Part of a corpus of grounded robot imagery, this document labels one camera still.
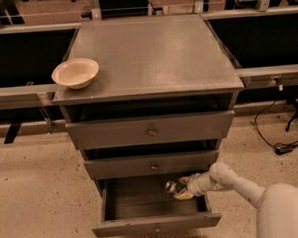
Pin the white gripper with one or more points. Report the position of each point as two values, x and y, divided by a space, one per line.
194 185

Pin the green soda can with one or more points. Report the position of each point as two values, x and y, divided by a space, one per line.
175 188

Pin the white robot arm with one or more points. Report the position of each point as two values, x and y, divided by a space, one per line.
276 205

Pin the grey middle drawer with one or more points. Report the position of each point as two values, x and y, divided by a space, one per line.
150 164

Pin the grey drawer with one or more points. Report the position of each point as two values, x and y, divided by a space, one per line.
150 130
150 164
137 205

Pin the grey bottom drawer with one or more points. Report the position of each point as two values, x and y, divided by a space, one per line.
137 205

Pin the grey top drawer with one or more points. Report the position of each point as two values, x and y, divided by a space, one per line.
150 130

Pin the grey drawer cabinet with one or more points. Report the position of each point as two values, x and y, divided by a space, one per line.
161 103

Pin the grey metal railing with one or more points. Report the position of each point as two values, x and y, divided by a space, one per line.
21 94

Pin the white bowl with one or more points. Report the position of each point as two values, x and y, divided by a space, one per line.
75 73

